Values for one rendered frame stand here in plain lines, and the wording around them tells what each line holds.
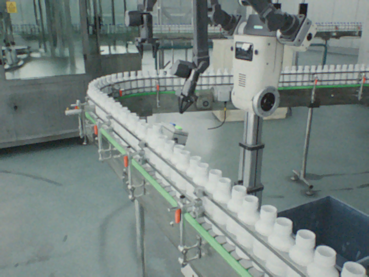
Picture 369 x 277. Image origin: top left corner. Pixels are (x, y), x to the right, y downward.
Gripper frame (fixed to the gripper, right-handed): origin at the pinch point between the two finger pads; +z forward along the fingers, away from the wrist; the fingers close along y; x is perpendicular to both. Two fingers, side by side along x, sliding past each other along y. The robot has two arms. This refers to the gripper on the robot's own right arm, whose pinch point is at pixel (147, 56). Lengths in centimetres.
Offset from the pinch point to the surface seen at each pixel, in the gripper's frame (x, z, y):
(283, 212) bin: 85, 45, -14
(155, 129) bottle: 46, 21, 16
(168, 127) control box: 27.4, 27.8, 2.1
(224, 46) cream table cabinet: -271, 29, -231
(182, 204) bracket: 86, 30, 26
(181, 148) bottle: 61, 24, 13
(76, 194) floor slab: -141, 141, 18
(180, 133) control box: 32.9, 29.7, -1.0
